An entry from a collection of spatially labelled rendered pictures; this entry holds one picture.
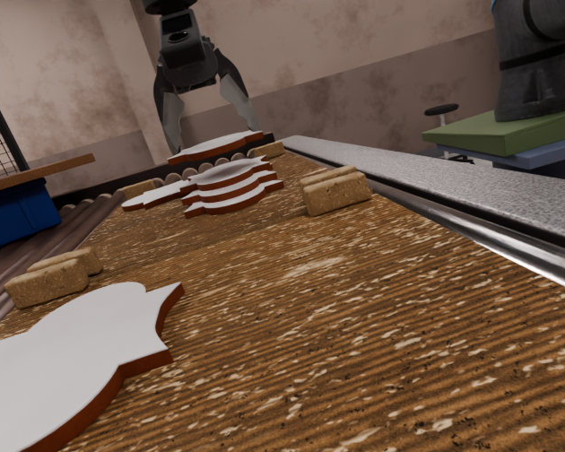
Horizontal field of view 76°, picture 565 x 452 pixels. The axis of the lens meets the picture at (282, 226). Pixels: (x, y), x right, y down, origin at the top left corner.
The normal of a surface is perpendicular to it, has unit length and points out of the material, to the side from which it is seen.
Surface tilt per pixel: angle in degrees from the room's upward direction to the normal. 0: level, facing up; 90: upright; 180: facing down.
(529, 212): 0
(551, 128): 90
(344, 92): 90
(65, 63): 90
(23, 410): 0
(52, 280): 92
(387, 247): 0
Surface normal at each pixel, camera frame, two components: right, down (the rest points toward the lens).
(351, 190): 0.19, 0.17
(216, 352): -0.26, -0.91
